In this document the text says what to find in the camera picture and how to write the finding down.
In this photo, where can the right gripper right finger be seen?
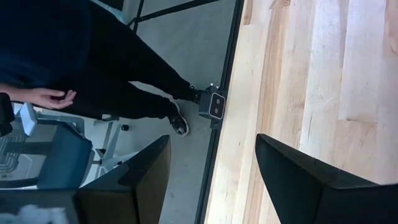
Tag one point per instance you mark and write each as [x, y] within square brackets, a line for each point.
[311, 193]

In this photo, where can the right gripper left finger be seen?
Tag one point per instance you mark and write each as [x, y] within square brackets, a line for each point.
[124, 199]

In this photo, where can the blue office chair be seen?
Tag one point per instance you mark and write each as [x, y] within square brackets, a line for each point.
[62, 155]

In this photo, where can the person's hand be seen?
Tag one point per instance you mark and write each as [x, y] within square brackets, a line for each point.
[51, 98]

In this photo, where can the person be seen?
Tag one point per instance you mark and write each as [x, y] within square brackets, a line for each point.
[109, 62]

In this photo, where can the grey table-level camera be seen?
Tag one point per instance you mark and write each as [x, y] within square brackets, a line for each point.
[211, 104]

